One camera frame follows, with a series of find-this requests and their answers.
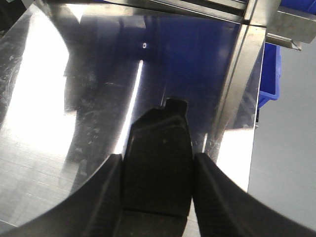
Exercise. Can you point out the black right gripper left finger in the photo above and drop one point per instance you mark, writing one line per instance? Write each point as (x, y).
(92, 211)

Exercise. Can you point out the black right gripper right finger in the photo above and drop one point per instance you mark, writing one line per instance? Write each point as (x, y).
(223, 209)

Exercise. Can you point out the dark grey brake pad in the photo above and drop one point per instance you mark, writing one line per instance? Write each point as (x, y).
(157, 174)

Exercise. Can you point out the blue crate under table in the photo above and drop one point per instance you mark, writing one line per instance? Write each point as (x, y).
(270, 75)

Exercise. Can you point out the stainless steel rack frame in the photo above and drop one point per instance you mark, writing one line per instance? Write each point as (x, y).
(283, 26)

